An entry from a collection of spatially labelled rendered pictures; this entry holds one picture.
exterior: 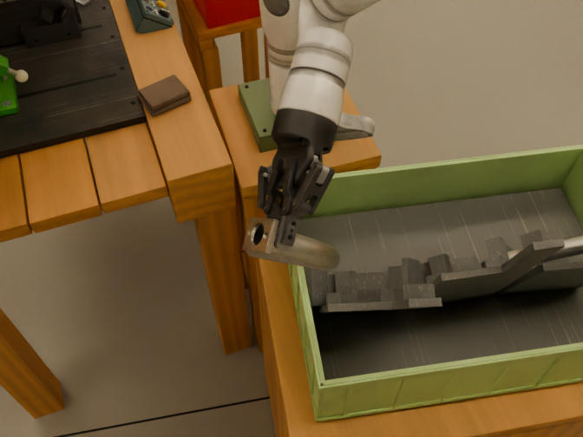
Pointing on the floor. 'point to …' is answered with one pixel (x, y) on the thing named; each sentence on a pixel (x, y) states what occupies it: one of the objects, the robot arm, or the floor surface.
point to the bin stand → (197, 53)
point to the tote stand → (278, 324)
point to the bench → (42, 168)
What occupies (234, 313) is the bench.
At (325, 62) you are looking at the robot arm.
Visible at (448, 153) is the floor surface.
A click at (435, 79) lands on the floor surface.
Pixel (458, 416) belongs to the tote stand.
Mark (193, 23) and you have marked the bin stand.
